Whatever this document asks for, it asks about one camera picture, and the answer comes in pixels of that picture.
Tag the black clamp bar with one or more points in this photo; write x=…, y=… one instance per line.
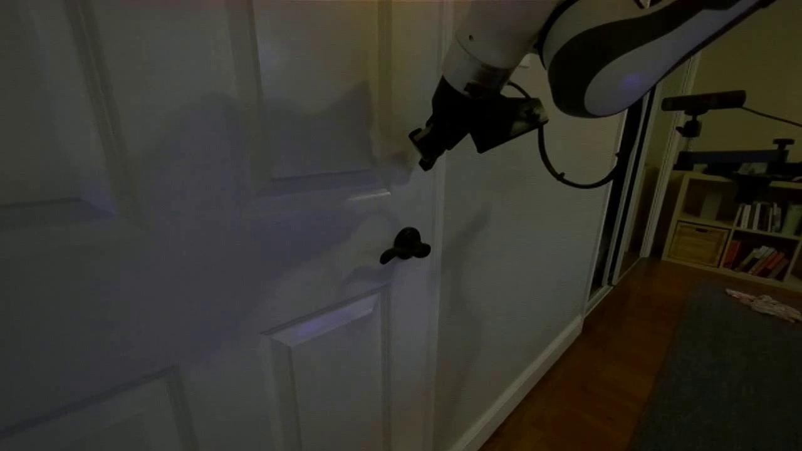
x=736, y=158

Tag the dark grey rug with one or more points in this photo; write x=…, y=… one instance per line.
x=728, y=376

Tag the black camera on tripod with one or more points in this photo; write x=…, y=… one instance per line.
x=697, y=104

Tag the white panelled door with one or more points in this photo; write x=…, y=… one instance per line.
x=210, y=251

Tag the white cloth with pattern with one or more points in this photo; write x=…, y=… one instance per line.
x=765, y=304

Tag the dark closet door frame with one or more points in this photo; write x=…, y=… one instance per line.
x=623, y=192

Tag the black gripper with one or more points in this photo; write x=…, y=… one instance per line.
x=484, y=115

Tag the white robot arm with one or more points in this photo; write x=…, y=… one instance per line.
x=618, y=51

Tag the white bookshelf with books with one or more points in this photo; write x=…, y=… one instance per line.
x=736, y=234

